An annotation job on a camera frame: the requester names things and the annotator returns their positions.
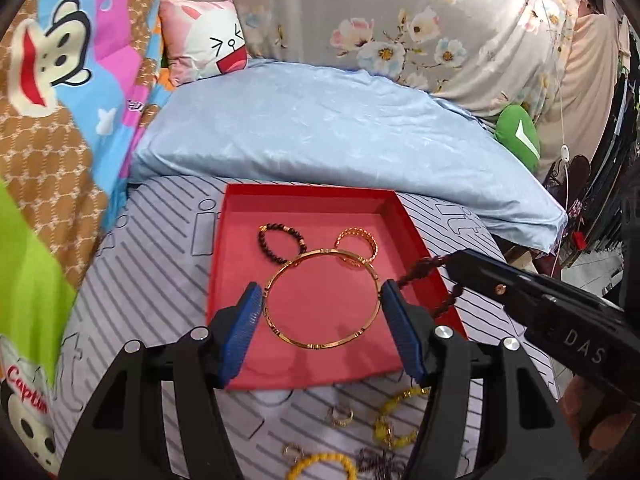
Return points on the thin gold bangle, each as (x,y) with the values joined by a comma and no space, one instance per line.
(358,333)

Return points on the person's right hand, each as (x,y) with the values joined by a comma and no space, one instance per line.
(600,410)

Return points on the green cushion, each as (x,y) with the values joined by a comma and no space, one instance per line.
(515,135)

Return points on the grey floral sheet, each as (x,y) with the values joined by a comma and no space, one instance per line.
(375,0)

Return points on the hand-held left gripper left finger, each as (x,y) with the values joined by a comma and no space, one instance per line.
(242,335)

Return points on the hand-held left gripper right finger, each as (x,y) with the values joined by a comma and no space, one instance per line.
(405,335)

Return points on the pink bunny cushion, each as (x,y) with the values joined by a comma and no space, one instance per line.
(200,35)

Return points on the red cardboard box tray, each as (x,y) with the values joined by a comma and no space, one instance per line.
(320,305)

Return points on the cartoon monkey blanket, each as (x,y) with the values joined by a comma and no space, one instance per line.
(60,135)

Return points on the light blue pillow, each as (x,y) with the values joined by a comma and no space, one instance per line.
(325,125)

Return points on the black metal rack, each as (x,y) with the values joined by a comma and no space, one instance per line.
(620,135)

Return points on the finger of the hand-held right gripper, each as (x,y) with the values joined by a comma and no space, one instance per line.
(490,280)

